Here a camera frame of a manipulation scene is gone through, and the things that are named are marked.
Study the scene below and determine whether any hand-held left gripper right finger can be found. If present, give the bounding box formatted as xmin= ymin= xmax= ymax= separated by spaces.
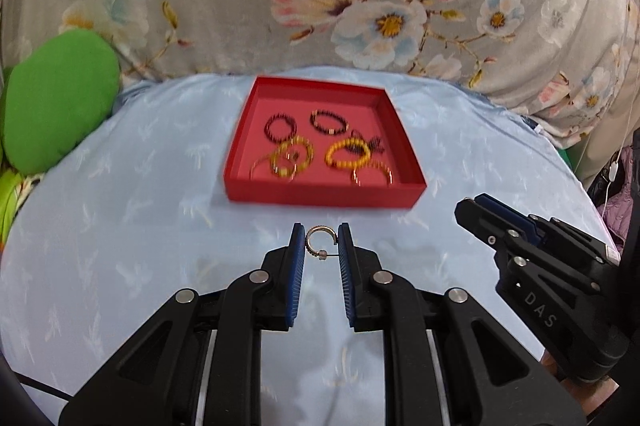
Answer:
xmin=337 ymin=222 xmax=587 ymax=426

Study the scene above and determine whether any amber bead bracelet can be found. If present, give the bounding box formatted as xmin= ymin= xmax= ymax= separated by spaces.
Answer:
xmin=325 ymin=138 xmax=373 ymax=169

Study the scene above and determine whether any green patterned cloth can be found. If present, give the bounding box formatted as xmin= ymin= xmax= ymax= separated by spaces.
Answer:
xmin=0 ymin=170 xmax=38 ymax=252

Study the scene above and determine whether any twisted gold bangle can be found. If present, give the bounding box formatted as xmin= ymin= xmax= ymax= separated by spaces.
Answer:
xmin=348 ymin=161 xmax=393 ymax=188

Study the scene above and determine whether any light blue patterned sheet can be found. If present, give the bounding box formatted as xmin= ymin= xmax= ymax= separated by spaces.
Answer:
xmin=0 ymin=66 xmax=621 ymax=426

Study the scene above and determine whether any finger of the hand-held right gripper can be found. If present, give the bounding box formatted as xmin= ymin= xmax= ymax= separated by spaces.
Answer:
xmin=475 ymin=193 xmax=621 ymax=287
xmin=455 ymin=199 xmax=618 ymax=357

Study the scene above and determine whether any purple garment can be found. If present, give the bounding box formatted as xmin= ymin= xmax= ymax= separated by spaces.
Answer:
xmin=597 ymin=166 xmax=636 ymax=247

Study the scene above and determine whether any black cable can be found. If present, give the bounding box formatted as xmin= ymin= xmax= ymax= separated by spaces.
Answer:
xmin=15 ymin=373 xmax=76 ymax=402

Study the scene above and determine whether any dark bracelet with gold bead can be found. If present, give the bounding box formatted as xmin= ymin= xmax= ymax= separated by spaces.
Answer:
xmin=309 ymin=108 xmax=348 ymax=136

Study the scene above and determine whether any red jewelry box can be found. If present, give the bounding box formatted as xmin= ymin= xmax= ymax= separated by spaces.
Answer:
xmin=223 ymin=76 xmax=427 ymax=210

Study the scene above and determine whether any green cushion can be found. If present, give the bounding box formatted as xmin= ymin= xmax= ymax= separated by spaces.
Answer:
xmin=2 ymin=30 xmax=121 ymax=177

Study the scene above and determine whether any yellow bead bracelet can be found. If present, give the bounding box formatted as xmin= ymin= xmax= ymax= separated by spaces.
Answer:
xmin=270 ymin=138 xmax=315 ymax=181

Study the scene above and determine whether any white cable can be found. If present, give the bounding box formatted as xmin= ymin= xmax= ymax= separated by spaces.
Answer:
xmin=602 ymin=106 xmax=631 ymax=207

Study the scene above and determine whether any long dark purple bead bracelet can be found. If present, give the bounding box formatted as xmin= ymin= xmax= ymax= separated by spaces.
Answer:
xmin=350 ymin=130 xmax=386 ymax=157

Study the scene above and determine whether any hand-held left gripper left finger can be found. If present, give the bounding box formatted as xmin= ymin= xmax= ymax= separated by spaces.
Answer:
xmin=59 ymin=222 xmax=307 ymax=426

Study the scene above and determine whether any thin silver bangle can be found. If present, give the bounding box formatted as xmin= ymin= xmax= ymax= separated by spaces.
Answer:
xmin=250 ymin=156 xmax=287 ymax=181

